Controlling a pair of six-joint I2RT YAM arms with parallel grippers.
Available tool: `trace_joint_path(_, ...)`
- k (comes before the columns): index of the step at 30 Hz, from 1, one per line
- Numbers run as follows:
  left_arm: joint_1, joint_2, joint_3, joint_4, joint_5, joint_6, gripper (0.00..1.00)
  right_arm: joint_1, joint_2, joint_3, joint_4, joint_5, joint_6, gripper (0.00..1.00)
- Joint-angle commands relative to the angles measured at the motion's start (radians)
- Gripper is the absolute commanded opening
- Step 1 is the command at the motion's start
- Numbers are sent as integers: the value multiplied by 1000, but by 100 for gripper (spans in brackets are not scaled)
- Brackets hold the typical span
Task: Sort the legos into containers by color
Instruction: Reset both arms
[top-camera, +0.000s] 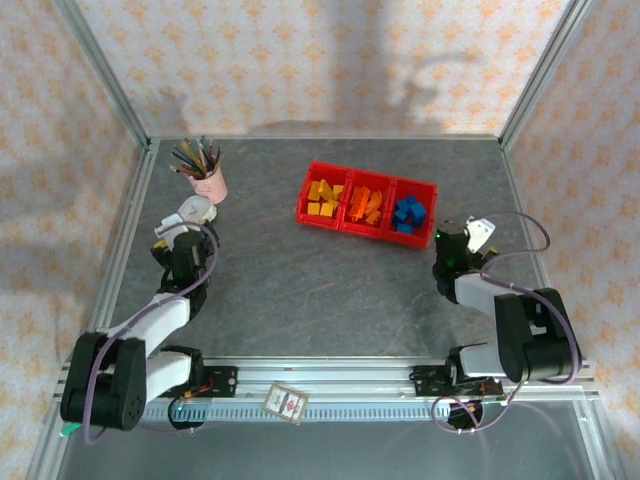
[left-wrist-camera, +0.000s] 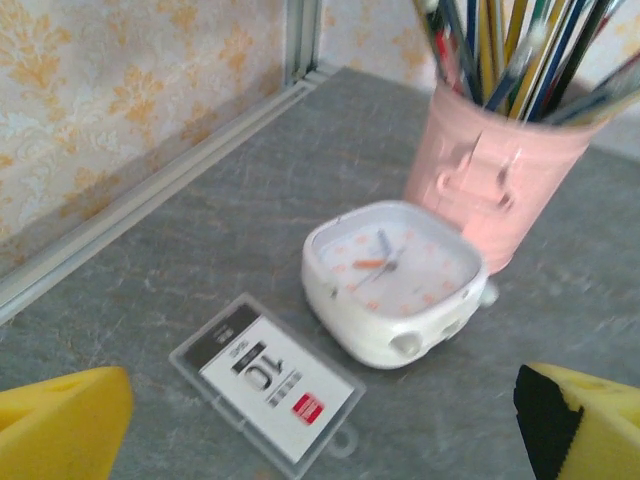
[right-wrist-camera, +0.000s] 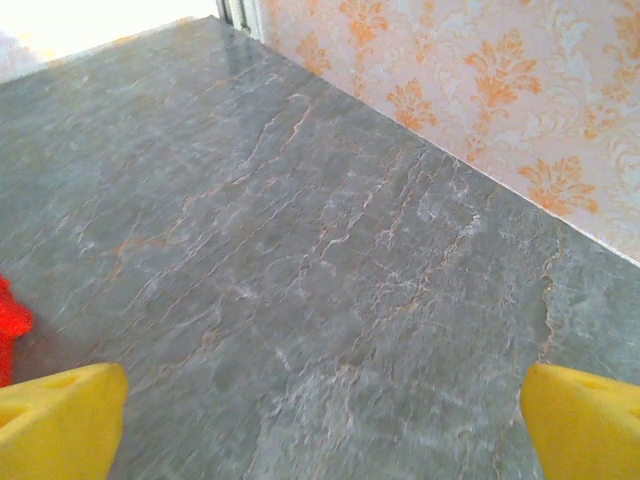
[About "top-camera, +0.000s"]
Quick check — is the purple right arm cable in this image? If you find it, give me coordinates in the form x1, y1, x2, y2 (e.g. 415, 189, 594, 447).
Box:
432, 212, 584, 435

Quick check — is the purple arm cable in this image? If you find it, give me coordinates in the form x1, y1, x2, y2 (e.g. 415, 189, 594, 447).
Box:
82, 222, 221, 445
432, 212, 584, 435

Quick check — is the printed card brown border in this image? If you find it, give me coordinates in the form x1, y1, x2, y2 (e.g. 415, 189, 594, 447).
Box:
263, 383, 309, 426

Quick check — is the thin aluminium frame rail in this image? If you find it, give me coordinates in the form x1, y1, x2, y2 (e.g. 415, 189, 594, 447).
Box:
148, 133, 504, 144

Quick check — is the orange patterned backdrop cloth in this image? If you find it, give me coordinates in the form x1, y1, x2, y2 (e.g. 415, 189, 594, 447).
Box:
0, 0, 146, 480
504, 0, 640, 480
64, 0, 586, 139

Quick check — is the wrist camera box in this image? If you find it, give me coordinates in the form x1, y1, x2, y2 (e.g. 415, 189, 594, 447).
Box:
464, 215, 498, 252
152, 212, 195, 240

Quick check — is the aluminium frame leg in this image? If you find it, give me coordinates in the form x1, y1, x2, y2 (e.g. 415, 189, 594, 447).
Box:
573, 399, 621, 480
27, 429, 76, 480

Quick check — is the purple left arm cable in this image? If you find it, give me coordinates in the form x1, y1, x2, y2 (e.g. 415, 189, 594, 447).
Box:
82, 222, 221, 445

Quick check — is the white round plastic object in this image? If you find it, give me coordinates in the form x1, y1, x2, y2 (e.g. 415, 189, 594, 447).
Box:
177, 195, 220, 225

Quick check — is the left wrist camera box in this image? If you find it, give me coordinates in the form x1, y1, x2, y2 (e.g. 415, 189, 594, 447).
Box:
152, 212, 195, 240

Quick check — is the grey slotted cable duct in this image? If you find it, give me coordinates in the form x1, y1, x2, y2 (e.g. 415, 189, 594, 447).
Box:
114, 402, 501, 422

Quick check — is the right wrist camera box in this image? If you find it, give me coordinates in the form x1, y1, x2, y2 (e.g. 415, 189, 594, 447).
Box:
464, 215, 498, 252

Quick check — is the wide aluminium frame rail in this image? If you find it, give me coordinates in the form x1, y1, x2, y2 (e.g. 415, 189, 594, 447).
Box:
52, 357, 600, 403

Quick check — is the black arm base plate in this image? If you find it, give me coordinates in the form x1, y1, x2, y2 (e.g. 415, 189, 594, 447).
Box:
411, 364, 507, 401
148, 365, 239, 400

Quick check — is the pink pencil cup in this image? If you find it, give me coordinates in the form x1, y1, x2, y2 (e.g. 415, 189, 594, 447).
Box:
188, 160, 230, 205

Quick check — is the aluminium frame post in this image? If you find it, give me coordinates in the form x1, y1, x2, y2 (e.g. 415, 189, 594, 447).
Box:
52, 0, 153, 151
499, 0, 600, 151

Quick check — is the aluminium frame side rail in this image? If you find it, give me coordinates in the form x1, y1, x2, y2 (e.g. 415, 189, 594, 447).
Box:
82, 139, 161, 361
499, 139, 572, 361

